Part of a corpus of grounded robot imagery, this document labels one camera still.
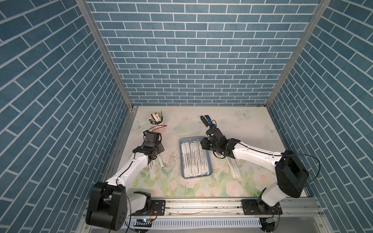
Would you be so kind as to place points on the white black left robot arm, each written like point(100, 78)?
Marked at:
point(109, 204)

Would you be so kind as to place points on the aluminium corner post left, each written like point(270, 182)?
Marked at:
point(89, 19)

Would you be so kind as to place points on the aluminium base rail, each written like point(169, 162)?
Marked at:
point(233, 207)

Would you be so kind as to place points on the pens in cup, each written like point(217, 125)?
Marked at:
point(156, 118)

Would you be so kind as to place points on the white straw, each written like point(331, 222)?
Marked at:
point(188, 159)
point(185, 168)

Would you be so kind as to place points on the aluminium corner post right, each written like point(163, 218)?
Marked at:
point(309, 29)

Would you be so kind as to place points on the white straws pile left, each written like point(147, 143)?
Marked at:
point(155, 167)

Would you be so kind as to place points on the white straws pile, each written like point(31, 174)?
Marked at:
point(233, 166)
point(155, 167)

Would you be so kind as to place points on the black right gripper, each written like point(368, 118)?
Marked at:
point(204, 142)

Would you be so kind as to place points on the blue black stapler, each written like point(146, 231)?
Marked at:
point(207, 121)

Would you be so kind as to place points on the pink pen cup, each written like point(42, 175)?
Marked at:
point(161, 128)

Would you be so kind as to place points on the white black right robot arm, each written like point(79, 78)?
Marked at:
point(291, 174)

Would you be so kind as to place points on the blue storage box tray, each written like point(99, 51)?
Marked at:
point(200, 159)

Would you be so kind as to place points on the white straws pile right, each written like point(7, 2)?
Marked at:
point(233, 166)

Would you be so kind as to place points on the white ribbed cable duct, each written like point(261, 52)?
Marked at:
point(196, 223)

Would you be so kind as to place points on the aluminium corner post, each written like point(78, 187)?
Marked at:
point(89, 19)
point(309, 29)

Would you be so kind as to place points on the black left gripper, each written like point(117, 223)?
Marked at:
point(161, 148)

